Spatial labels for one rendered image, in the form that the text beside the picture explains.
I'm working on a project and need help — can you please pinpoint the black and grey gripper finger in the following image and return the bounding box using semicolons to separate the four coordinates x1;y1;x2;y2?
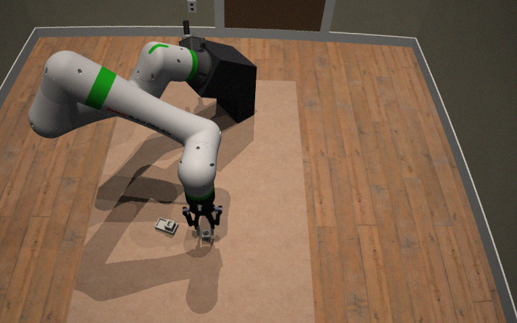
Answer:
205;205;222;235
182;207;200;236

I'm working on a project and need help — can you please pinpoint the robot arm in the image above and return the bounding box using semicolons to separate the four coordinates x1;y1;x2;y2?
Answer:
28;20;221;212

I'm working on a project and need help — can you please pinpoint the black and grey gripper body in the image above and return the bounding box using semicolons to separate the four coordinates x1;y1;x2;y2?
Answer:
189;203;215;216

